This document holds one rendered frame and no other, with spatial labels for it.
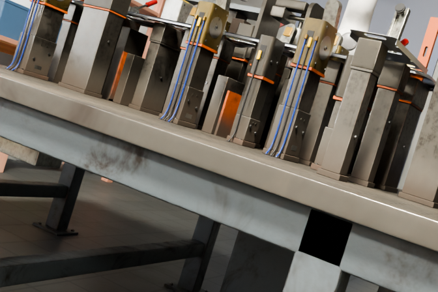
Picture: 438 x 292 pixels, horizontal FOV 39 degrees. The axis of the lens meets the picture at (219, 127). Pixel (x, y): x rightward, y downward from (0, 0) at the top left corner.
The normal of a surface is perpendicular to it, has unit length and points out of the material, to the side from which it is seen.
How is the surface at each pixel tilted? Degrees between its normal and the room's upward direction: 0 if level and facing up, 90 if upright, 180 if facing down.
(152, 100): 90
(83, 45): 90
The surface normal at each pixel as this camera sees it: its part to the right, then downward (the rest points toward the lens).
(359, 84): -0.51, -0.15
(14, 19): 0.86, 0.27
